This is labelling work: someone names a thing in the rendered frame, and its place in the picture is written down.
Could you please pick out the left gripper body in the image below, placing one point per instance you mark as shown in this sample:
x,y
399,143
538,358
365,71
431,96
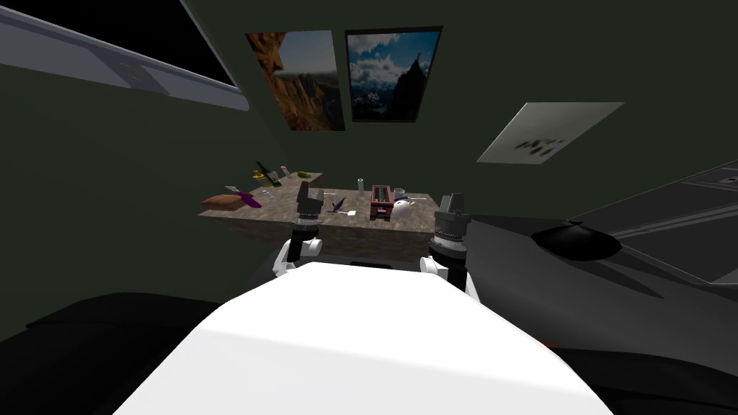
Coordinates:
x,y
309,208

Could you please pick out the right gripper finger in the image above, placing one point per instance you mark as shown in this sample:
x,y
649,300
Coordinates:
x,y
445,204
458,202

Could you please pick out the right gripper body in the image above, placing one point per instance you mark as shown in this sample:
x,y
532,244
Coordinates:
x,y
452,215

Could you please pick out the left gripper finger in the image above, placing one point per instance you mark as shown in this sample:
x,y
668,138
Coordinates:
x,y
319,196
303,191

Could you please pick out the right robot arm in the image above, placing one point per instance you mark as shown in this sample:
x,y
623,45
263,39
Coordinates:
x,y
451,253

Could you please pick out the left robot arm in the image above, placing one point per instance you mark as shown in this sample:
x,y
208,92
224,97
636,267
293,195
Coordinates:
x,y
300,242

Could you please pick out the pale pink small bottle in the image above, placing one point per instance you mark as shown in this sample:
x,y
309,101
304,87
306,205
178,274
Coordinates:
x,y
285,172

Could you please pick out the brown stone table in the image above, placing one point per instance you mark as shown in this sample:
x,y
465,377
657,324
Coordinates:
x,y
277,216

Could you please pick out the green wine bottle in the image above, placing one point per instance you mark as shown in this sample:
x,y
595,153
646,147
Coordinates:
x,y
270,174

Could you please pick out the white teapot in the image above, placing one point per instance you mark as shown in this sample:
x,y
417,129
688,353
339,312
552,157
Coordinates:
x,y
403,208

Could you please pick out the yellow small object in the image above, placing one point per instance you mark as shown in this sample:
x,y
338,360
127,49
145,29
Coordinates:
x,y
258,173

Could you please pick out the purple eggplant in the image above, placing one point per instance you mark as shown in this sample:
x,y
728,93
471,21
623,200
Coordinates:
x,y
251,200

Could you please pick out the red toaster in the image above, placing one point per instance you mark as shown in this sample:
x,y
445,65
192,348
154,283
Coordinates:
x,y
381,202

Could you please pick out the silver knife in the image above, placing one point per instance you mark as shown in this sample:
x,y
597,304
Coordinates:
x,y
232,189

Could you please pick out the brown bread loaf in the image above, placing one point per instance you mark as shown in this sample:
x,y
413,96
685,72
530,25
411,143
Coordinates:
x,y
222,202

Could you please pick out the canyon picture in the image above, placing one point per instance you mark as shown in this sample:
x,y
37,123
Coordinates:
x,y
300,80

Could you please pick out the white picture with dark marks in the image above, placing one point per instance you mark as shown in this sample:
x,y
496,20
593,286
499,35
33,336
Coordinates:
x,y
548,132

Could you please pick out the black round dome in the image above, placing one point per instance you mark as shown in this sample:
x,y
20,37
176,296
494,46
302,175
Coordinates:
x,y
576,242

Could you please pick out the snowy mountain picture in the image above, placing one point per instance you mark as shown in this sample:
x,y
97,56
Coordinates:
x,y
392,75

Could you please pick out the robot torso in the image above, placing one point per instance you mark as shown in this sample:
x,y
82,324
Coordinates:
x,y
357,346

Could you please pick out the window with grey frame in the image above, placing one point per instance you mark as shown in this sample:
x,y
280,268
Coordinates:
x,y
86,52

